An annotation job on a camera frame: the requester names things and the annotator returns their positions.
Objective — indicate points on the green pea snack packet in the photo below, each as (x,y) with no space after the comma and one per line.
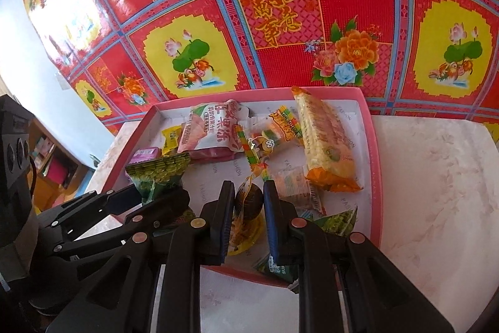
(280,272)
(163,169)
(339,222)

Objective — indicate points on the blue striped wafer packet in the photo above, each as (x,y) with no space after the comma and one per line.
(300,188)

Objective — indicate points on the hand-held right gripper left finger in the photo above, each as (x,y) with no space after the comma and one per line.
(227,223)

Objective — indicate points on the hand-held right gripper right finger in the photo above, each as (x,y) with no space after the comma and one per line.
(273,227)

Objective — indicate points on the pink cardboard box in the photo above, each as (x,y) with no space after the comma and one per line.
(372,161)

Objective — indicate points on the yellow snack packet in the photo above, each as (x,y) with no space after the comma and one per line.
(171,142)

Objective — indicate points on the colourful gummy candy packet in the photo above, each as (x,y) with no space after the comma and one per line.
(265,142)

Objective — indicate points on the wooden bookshelf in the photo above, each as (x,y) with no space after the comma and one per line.
(50,161)

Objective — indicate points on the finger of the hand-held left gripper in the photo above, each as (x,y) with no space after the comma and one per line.
(124,202)
(163,208)

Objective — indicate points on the pink peach jelly pouch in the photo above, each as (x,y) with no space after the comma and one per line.
(210,134)

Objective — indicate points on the red floral wall cloth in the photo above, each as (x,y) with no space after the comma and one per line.
(312,5)

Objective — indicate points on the orange cracker packet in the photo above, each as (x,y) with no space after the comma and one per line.
(327,138)

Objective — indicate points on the purple candy tin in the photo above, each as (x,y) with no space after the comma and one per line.
(144,155)

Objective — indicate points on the brown egg packet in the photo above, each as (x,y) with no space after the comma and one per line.
(249,200)

